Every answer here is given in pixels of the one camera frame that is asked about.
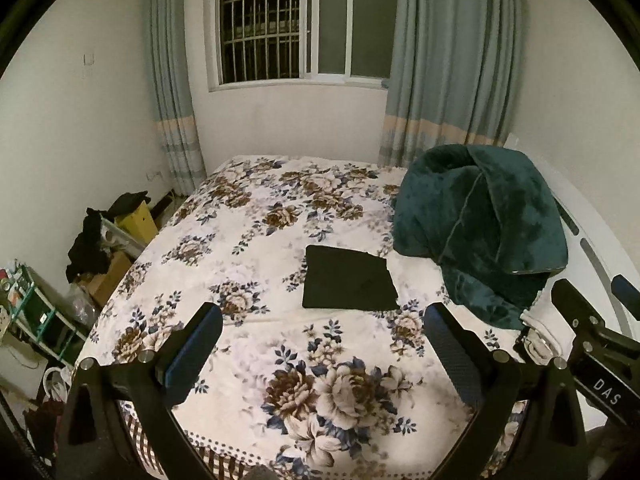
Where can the green and white shelf rack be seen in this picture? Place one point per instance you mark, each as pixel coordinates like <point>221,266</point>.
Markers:
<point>35,310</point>

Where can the small white fan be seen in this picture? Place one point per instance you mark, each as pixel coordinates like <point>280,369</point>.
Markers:
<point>57,385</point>

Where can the barred window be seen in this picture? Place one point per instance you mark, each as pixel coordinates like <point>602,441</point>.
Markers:
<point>305,20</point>

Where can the brown checkered bed sheet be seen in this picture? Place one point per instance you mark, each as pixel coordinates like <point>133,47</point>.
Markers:
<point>150,440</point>

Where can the white floral bed blanket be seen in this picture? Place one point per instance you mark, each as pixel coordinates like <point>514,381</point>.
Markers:
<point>250,240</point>

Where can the grey-blue curtain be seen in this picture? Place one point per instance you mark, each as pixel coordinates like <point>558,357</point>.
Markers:
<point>170,85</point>
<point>450,60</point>

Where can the cardboard box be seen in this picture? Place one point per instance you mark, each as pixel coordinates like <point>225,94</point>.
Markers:
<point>110,277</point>

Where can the yellow box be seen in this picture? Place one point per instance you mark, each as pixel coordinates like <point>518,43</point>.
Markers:
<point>140,222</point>

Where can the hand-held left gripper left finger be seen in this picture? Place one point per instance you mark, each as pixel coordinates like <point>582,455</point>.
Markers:
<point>195,345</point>

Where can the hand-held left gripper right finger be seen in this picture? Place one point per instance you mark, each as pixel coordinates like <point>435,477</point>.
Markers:
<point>450,355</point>

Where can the wall hook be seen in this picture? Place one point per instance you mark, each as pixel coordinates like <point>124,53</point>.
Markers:
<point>89,60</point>

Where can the black striped garment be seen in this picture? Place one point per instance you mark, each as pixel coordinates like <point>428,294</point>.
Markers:
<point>347,280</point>

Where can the pile of black clothes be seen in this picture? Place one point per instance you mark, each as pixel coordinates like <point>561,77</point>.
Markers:
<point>92,245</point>

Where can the dark green plush blanket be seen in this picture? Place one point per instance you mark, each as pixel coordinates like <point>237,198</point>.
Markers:
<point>480,220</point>

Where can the white cloth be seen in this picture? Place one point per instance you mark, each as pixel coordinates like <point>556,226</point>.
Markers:
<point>537,335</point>

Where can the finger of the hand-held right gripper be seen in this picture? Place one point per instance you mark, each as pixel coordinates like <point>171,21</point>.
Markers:
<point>580,312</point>
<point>629,295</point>

